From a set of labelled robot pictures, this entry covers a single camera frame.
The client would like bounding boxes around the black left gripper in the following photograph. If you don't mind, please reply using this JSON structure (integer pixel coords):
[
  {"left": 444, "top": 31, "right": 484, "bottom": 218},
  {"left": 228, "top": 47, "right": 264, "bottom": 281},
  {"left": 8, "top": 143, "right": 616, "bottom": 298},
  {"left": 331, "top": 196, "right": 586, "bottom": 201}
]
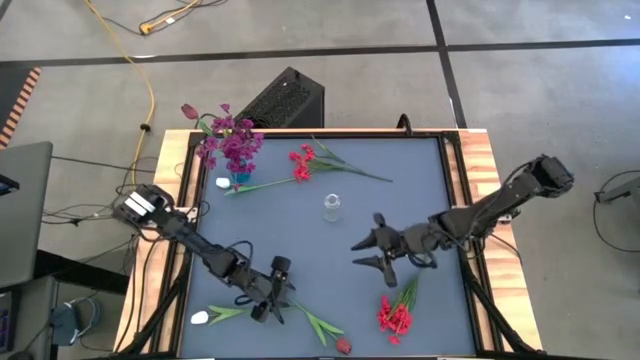
[{"left": 238, "top": 254, "right": 297, "bottom": 324}]

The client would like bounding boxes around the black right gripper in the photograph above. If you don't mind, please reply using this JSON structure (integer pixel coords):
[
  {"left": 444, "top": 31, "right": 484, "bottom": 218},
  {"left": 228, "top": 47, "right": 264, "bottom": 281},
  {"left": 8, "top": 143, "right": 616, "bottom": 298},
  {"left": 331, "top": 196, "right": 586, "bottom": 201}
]
[{"left": 350, "top": 212, "right": 441, "bottom": 289}]

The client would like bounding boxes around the white artificial tulip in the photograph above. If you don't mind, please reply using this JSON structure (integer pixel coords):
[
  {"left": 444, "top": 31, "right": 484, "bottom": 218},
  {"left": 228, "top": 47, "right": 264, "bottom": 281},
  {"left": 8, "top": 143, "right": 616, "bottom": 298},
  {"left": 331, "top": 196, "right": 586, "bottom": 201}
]
[
  {"left": 190, "top": 303, "right": 256, "bottom": 327},
  {"left": 215, "top": 176, "right": 297, "bottom": 197}
]

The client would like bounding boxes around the clear glass vase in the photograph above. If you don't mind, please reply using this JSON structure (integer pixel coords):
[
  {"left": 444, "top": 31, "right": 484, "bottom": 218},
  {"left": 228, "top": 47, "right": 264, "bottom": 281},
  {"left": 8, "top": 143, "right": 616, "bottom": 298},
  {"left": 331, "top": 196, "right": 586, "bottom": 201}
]
[{"left": 322, "top": 193, "right": 343, "bottom": 223}]

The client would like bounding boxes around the blue-grey table mat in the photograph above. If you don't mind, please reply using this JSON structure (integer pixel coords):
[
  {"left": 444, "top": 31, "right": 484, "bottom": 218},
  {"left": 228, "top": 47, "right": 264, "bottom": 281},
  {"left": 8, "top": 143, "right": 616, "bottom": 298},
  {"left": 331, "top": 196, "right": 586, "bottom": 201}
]
[{"left": 179, "top": 137, "right": 476, "bottom": 357}]

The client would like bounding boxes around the black perforated computer case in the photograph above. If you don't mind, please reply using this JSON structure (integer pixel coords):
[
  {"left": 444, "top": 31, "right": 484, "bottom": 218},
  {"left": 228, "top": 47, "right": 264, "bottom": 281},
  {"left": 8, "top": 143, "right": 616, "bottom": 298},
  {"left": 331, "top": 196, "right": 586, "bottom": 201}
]
[{"left": 234, "top": 66, "right": 326, "bottom": 130}]

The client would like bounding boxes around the black floor bar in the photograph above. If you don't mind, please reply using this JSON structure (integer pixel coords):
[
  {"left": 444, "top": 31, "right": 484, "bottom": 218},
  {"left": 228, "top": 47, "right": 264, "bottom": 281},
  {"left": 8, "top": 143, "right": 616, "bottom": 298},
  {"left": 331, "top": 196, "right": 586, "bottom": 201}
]
[{"left": 33, "top": 248, "right": 131, "bottom": 296}]

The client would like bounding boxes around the dark grey cabinet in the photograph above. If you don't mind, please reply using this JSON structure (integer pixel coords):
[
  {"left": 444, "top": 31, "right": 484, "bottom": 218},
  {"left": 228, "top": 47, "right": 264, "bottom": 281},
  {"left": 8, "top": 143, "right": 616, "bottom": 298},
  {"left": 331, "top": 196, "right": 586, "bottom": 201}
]
[{"left": 0, "top": 274, "right": 60, "bottom": 360}]

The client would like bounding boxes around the grey flat panel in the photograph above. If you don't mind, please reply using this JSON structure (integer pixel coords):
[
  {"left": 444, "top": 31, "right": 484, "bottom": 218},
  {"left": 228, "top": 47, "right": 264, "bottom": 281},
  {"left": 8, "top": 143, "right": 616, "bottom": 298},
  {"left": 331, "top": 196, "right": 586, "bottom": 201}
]
[{"left": 0, "top": 141, "right": 54, "bottom": 290}]

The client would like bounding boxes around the black mat with orange stripes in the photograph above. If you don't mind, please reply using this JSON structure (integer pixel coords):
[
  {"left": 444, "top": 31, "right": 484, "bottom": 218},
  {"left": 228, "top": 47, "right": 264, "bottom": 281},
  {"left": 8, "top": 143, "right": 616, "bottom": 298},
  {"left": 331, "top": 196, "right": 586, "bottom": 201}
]
[{"left": 0, "top": 66, "right": 43, "bottom": 150}]

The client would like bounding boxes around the black aluminium table frame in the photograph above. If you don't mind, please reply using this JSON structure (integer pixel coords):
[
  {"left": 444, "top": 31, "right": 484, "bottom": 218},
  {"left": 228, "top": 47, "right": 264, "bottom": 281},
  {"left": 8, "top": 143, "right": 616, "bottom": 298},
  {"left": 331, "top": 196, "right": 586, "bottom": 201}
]
[{"left": 112, "top": 128, "right": 546, "bottom": 360}]

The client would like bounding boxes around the grey pedal with cable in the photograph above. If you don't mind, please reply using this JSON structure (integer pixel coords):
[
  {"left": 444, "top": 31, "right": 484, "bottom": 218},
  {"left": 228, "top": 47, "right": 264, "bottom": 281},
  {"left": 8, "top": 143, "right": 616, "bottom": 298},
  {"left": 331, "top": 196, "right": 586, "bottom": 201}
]
[{"left": 49, "top": 297, "right": 101, "bottom": 347}]

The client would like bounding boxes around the long yellow extension cord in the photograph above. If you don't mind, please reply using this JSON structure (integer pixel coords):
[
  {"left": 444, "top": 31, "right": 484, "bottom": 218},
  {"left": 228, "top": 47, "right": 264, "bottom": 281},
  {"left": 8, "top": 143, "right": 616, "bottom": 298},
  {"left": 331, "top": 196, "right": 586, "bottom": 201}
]
[{"left": 83, "top": 0, "right": 157, "bottom": 187}]

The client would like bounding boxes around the yellow cord with plug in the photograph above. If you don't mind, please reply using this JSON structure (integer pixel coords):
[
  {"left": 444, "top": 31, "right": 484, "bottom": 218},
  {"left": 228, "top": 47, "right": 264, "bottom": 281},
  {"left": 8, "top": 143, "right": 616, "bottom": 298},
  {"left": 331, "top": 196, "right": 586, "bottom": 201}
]
[{"left": 139, "top": 0, "right": 202, "bottom": 36}]

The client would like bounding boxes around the black floor cable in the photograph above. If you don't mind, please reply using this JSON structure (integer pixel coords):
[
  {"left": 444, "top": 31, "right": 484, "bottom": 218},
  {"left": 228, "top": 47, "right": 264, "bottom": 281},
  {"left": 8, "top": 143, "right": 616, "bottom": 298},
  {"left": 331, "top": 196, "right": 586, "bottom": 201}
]
[{"left": 102, "top": 0, "right": 229, "bottom": 37}]

